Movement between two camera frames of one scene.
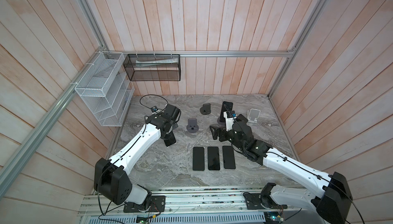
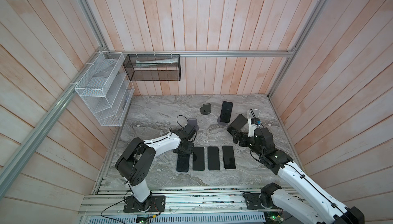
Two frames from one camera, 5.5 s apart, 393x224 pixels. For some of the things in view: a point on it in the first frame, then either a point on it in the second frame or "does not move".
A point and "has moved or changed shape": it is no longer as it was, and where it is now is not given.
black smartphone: (228, 158) does not move
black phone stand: (213, 159) does not move
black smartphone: (198, 158) does not move
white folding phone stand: (253, 115) does not move
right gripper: (217, 129) to (244, 136)
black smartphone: (170, 139) has moved or changed shape
